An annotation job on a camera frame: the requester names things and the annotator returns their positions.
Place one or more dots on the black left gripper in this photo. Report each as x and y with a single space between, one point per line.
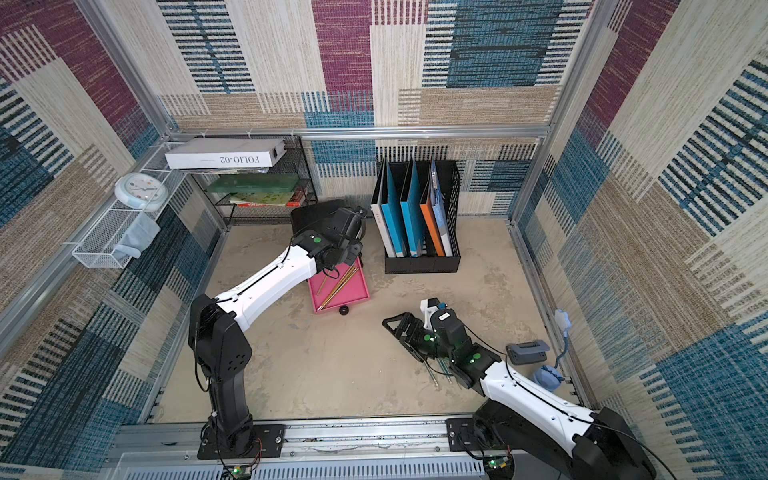
356 251

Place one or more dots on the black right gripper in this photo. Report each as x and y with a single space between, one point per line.
414 336

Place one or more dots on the green pencil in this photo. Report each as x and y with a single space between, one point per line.
444 370
431 374

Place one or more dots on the black drawer cabinet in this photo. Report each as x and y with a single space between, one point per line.
314 216

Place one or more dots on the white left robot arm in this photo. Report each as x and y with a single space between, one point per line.
216 336

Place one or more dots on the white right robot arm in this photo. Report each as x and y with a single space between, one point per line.
518 413

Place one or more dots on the white binder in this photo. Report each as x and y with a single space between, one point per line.
377 213

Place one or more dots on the teal folder left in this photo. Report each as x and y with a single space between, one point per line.
389 203

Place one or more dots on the teal folder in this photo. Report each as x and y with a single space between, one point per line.
411 212
389 203

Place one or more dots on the red book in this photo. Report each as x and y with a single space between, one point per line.
265 199

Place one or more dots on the teal folder right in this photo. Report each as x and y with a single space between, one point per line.
411 212

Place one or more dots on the black mesh file holder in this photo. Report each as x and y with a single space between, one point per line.
429 262

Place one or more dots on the orange folder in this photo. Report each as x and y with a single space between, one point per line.
430 222

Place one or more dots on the green book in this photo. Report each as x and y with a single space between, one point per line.
254 183

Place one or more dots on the grey charger block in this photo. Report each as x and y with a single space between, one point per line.
525 353

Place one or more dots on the white folio box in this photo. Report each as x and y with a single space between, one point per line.
223 153

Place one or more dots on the light blue cloth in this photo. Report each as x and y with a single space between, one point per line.
137 238

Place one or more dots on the white round clock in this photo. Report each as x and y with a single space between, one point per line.
141 192

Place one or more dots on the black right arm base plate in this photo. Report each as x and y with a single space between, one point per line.
464 434

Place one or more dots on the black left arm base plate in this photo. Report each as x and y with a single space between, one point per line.
258 440

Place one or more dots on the white wire basket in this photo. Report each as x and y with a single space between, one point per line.
96 248

